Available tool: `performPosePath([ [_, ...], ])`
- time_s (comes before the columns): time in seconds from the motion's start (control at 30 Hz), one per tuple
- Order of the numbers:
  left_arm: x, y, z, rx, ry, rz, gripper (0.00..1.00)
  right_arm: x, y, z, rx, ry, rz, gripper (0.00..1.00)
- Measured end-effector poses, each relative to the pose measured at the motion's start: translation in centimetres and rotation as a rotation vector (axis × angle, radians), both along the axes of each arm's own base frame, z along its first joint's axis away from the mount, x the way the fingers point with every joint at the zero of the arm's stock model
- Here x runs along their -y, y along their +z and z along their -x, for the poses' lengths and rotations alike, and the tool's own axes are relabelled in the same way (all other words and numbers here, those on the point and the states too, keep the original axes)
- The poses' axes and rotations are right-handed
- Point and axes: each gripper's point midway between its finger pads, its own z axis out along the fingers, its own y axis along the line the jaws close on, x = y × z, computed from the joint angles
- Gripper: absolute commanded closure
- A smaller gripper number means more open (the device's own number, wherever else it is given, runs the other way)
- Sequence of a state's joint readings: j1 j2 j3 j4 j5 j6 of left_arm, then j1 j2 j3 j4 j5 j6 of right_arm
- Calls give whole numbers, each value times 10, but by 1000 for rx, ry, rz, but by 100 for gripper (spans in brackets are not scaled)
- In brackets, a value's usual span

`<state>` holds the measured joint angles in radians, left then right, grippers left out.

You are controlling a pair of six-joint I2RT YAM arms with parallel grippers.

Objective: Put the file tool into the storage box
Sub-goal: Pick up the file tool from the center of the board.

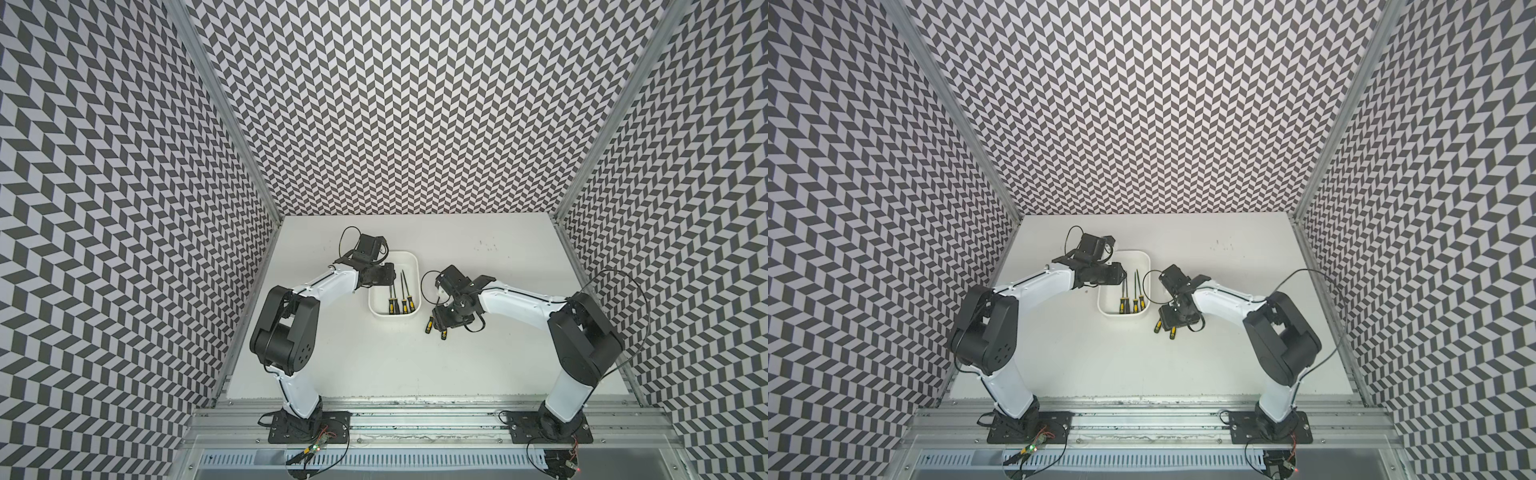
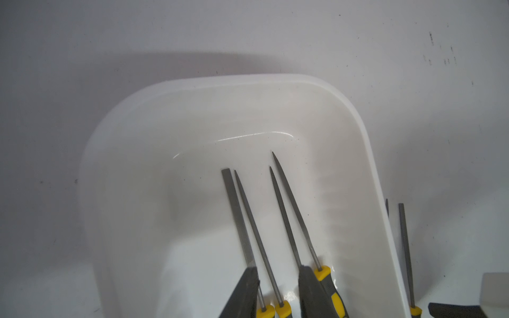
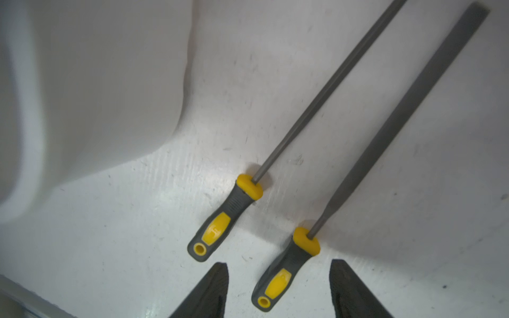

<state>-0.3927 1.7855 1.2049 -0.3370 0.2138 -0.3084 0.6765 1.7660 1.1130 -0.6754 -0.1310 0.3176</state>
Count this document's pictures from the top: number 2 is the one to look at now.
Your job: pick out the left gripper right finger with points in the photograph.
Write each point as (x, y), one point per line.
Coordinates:
(314, 302)

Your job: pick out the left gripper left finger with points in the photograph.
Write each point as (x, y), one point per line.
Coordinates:
(243, 301)

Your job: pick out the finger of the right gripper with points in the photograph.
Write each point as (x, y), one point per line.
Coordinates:
(441, 310)

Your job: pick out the file tool two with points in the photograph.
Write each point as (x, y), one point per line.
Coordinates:
(415, 311)

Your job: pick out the file tool three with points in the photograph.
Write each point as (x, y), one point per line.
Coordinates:
(321, 272)

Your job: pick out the file tool five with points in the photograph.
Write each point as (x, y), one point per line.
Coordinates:
(283, 308)

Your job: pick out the file tool four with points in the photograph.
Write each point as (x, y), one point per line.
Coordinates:
(285, 218)

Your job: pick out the white plastic storage box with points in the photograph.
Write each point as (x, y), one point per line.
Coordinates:
(158, 218)

